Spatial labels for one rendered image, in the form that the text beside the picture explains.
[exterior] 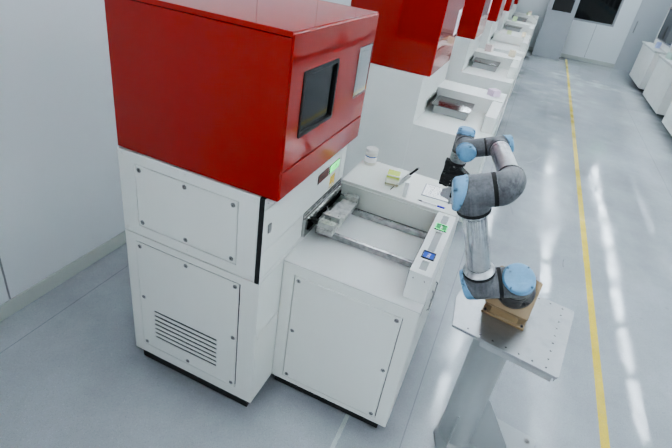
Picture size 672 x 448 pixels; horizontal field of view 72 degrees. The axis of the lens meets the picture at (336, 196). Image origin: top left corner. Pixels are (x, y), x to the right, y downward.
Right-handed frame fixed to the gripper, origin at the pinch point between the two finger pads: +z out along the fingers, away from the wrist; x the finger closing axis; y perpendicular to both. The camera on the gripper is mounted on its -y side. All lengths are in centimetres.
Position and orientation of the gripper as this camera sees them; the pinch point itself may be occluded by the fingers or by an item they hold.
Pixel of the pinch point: (450, 202)
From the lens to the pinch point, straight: 218.1
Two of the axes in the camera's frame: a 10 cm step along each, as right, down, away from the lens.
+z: -1.4, 8.6, 4.8
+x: -3.9, 4.0, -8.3
